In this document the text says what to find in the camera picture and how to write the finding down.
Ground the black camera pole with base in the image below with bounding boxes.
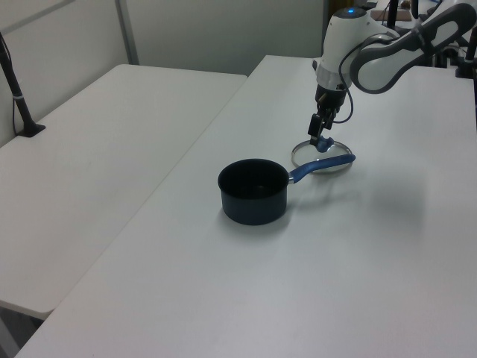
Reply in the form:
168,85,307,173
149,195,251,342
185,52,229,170
0,31,47,138

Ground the black camera pole with clamp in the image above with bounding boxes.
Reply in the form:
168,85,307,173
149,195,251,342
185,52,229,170
455,22,477,79

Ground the grey metal partition post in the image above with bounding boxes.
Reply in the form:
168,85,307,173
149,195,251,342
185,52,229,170
114,0,140,66

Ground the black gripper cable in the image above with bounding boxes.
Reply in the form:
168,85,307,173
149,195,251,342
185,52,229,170
333,35,402,124

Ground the dark blue saucepan with handle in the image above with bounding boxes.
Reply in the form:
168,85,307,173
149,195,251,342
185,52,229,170
217,153,357,227

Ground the glass lid with blue knob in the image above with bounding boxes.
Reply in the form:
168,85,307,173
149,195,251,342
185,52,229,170
289,135,354,177

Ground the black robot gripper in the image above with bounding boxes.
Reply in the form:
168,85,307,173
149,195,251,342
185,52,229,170
308,84,347,145

